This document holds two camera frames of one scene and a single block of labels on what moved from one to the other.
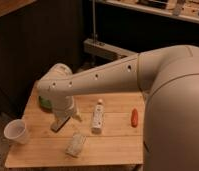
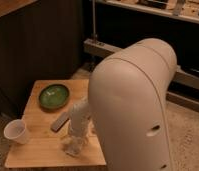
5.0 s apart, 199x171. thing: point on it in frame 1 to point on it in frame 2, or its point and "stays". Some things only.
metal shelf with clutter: x=190 y=10 stays
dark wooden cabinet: x=29 y=41 stays
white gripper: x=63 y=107 to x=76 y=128
